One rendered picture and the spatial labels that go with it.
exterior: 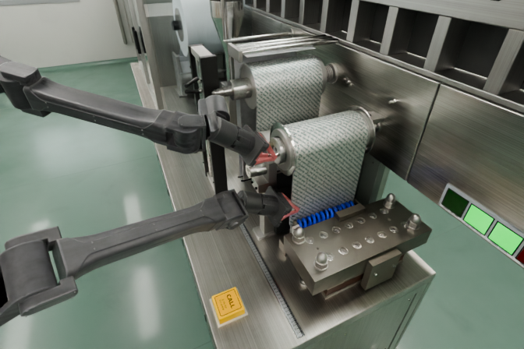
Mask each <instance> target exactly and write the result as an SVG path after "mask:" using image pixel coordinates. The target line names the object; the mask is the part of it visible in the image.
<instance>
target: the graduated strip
mask: <svg viewBox="0 0 524 349"><path fill-rule="evenodd" d="M239 227H240V229H241V231H242V233H243V235H244V237H245V239H246V240H247V242H248V244H249V246H250V248H251V250H252V252H253V254H254V256H255V258H256V260H257V262H258V263H259V265H260V268H261V269H262V271H263V273H264V276H265V277H266V279H267V282H268V283H269V284H270V286H271V289H272V291H273V292H274V295H275V297H276V298H277V300H278V303H279V305H280V306H281V308H282V310H283V312H284V313H285V316H286V318H287V320H288V321H289V324H290V326H291V327H292V329H293V331H294V333H295V335H296V337H297V339H299V338H300V337H303V336H305V333H304V332H303V330H302V328H301V326H300V325H299V323H298V321H297V319H296V317H295V315H294V314H293V312H292V310H291V308H290V306H289V304H288V302H287V301H286V299H285V297H284V295H283V294H282V292H281V289H280V287H279V286H278V284H277V282H276V280H275V279H274V277H273V275H272V273H271V271H270V270H269V268H268V266H267V264H266V262H265V260H264V258H263V256H262V255H261V253H260V251H259V249H258V247H257V245H256V243H255V241H254V240H253V238H252V236H251V234H250V233H249V231H248V229H247V227H246V225H245V224H244V223H242V224H241V225H240V226H239Z"/></svg>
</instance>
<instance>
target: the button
mask: <svg viewBox="0 0 524 349"><path fill-rule="evenodd" d="M212 302H213V305H214V309H215V311H216V314H217V317H218V321H219V323H220V324H222V323H225V322H227V321H229V320H231V319H234V318H235V317H238V316H240V315H242V314H244V313H245V308H244V306H243V303H242V301H241V298H240V296H239V293H238V291H237V289H236V287H233V288H231V289H229V290H227V291H223V292H221V293H219V294H216V295H214V296H212Z"/></svg>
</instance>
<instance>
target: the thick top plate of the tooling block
mask: <svg viewBox="0 0 524 349"><path fill-rule="evenodd" d="M384 199H385V198H384ZM384 199H380V200H378V201H376V202H373V203H370V204H367V205H365V206H364V207H365V208H366V209H365V212H364V213H361V214H358V215H355V216H354V217H350V218H348V219H345V220H342V221H338V220H337V219H336V217H332V218H329V219H327V220H323V221H321V222H319V223H316V224H313V225H310V226H308V227H305V228H303V230H304V234H305V242H304V243H303V244H301V245H297V244H295V243H294V242H293V241H292V236H293V234H292V233H289V234H286V235H284V245H283V249H284V250H285V253H286V254H287V256H288V257H289V259H290V260H291V262H292V264H293V266H294V267H295V268H296V270H297V272H298V273H299V275H300V276H301V278H302V279H303V281H304V283H305V285H306V286H307V287H308V289H309V291H310V293H311V294H312V295H313V296H314V295H315V294H318V293H320V292H322V291H325V290H327V289H328V288H330V287H333V286H335V285H337V284H340V283H341V282H343V281H346V280H348V279H350V278H352V277H354V276H357V275H359V274H361V273H363V272H365V269H366V265H367V262H368V260H371V259H373V258H375V257H377V256H380V255H382V254H384V253H386V252H389V251H391V250H392V249H396V248H397V249H398V250H399V251H400V252H401V253H402V254H404V253H406V252H408V251H410V250H412V249H415V248H417V247H419V246H421V245H423V244H426V243H427V240H428V238H429V237H430V233H431V231H432V229H431V228H430V227H429V226H428V225H426V224H425V223H424V222H423V221H420V222H421V224H420V229H419V230H416V231H415V230H412V229H410V228H408V227H407V225H406V222H407V221H408V219H409V218H410V217H411V216H412V215H413V213H412V212H411V211H410V210H408V209H407V208H406V207H405V206H403V205H402V204H401V203H400V202H399V201H398V200H397V199H396V200H395V201H396V204H395V208H394V209H388V208H386V207H385V206H384V205H383V201H384ZM319 252H325V253H326V254H327V264H328V268H327V269H326V270H325V271H319V270H317V269H315V267H314V265H313V262H314V260H315V257H316V256H317V254H318V253H319Z"/></svg>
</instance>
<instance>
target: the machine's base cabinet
mask: <svg viewBox="0 0 524 349"><path fill-rule="evenodd" d="M156 153H157V151H156ZM157 157H158V154H157ZM158 161H159V159H158ZM159 164H160V161H159ZM160 167H161V164H160ZM161 171H162V169H161ZM162 174H163V171H162ZM163 177H164V175H163ZM164 179H165V177H164ZM165 184H166V182H165ZM166 188H167V190H168V187H167V185H166ZM168 196H169V198H170V195H169V192H168ZM170 201H171V198H170ZM171 204H172V201H171ZM172 209H173V211H174V208H173V206H172ZM182 243H183V246H184V248H185V251H186V247H185V245H184V242H183V239H182ZM186 256H187V259H188V261H189V258H188V255H187V252H186ZM189 266H190V269H191V272H192V275H193V271H192V268H191V265H190V262H189ZM193 279H194V282H195V285H196V290H197V293H198V295H199V299H200V294H199V291H198V289H197V284H196V281H195V278H194V275H193ZM431 282H432V281H431ZM431 282H429V283H427V284H425V285H423V286H422V287H419V288H417V289H415V290H414V291H412V292H410V293H408V294H406V295H404V296H402V297H400V298H399V299H397V300H395V301H393V302H391V303H389V304H387V305H386V306H384V307H382V308H379V309H378V310H376V311H374V312H372V313H370V314H369V315H367V316H364V317H363V318H362V319H359V320H357V321H355V322H354V323H351V324H349V325H348V326H346V327H344V328H342V329H340V330H338V331H336V332H335V333H333V334H331V335H329V336H327V337H325V338H324V339H322V340H319V341H317V342H316V343H314V344H311V345H310V346H309V347H306V348H304V349H396V347H397V346H398V343H399V342H400V340H401V339H402V336H403V334H404V332H405V331H406V329H407V327H408V325H409V323H410V321H411V320H412V318H413V316H414V314H415V312H416V310H417V309H418V307H419V305H420V302H421V301H422V299H423V297H424V295H425V294H426V292H427V289H428V287H429V286H430V284H431ZM200 303H201V306H202V309H203V312H204V307H203V305H202V301H201V299H200ZM204 318H205V321H206V322H207V317H206V315H205V312H204ZM207 327H208V329H209V333H210V335H211V331H210V328H209V326H208V322H207ZM211 340H212V343H213V346H214V349H215V345H214V341H213V338H212V336H211Z"/></svg>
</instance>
